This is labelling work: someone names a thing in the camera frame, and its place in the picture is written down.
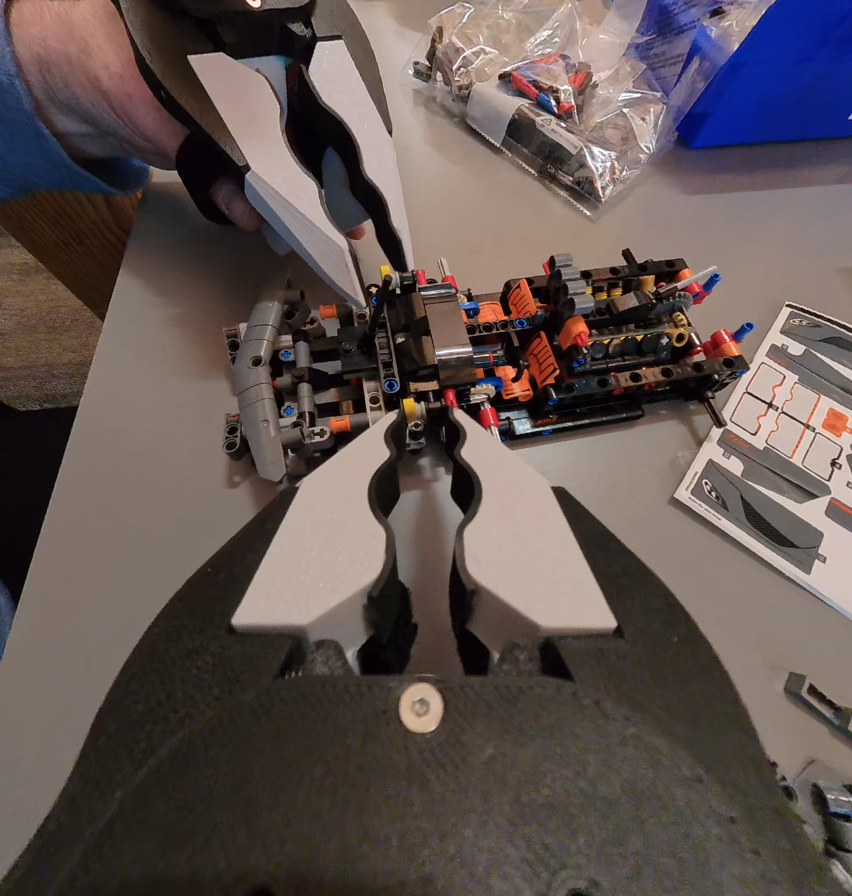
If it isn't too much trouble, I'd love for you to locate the lego sticker sheet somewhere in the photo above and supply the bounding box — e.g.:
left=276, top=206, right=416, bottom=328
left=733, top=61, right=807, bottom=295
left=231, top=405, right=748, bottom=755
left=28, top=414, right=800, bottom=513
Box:
left=672, top=301, right=852, bottom=634

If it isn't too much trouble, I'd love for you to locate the person's left hand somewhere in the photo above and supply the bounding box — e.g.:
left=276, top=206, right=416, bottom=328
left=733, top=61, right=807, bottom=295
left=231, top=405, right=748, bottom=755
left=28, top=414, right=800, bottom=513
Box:
left=13, top=0, right=266, bottom=233

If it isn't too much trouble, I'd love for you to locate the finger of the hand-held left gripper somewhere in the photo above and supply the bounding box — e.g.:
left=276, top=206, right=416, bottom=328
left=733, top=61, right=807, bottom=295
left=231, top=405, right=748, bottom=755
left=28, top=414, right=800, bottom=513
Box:
left=306, top=37, right=416, bottom=273
left=187, top=55, right=369, bottom=310

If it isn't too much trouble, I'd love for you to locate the person's left forearm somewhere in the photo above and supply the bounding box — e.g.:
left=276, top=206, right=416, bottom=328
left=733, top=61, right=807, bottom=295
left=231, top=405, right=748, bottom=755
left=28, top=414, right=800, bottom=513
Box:
left=0, top=0, right=150, bottom=211

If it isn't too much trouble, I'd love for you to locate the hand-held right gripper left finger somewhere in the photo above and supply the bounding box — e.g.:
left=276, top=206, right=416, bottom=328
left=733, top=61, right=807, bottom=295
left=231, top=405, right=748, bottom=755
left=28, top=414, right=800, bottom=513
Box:
left=230, top=408, right=406, bottom=671

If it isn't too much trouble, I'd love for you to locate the lego car chassis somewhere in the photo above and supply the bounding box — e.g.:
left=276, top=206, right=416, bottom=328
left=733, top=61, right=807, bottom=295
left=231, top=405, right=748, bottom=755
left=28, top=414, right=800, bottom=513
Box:
left=223, top=246, right=752, bottom=484

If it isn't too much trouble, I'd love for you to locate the pile of mixed lego pieces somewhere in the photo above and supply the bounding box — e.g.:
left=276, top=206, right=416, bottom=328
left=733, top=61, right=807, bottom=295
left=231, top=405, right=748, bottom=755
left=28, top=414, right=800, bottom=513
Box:
left=769, top=671, right=852, bottom=883

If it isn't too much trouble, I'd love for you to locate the blue plastic bin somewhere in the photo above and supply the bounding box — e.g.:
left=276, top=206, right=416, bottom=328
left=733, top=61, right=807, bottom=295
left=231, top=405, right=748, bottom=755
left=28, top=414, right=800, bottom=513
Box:
left=674, top=0, right=852, bottom=149

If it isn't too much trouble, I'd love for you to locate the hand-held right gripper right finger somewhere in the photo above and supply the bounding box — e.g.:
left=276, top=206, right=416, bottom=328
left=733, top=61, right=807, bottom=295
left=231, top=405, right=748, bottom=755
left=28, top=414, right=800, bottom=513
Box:
left=446, top=406, right=617, bottom=667

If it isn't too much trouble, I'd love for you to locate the clear bag of lego pieces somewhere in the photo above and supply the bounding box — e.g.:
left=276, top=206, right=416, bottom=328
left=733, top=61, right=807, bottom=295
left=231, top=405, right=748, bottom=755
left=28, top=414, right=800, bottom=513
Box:
left=406, top=0, right=686, bottom=221

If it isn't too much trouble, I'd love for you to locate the wooden post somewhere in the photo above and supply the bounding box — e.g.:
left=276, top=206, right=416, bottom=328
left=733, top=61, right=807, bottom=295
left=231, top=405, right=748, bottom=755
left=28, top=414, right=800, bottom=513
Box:
left=0, top=189, right=143, bottom=319

